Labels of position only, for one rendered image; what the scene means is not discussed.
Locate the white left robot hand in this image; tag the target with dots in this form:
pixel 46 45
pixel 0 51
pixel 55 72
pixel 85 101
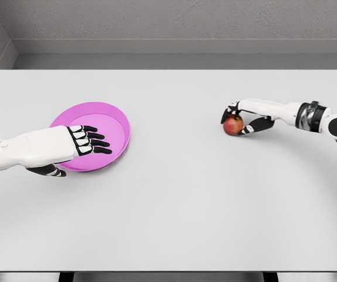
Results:
pixel 54 144

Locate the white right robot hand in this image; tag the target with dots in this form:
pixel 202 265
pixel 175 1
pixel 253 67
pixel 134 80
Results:
pixel 255 110

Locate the red apple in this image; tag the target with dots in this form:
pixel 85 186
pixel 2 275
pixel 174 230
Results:
pixel 232 125

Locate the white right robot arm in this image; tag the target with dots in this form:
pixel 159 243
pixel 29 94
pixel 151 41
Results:
pixel 324 120

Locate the pink plate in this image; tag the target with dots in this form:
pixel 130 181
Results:
pixel 109 117

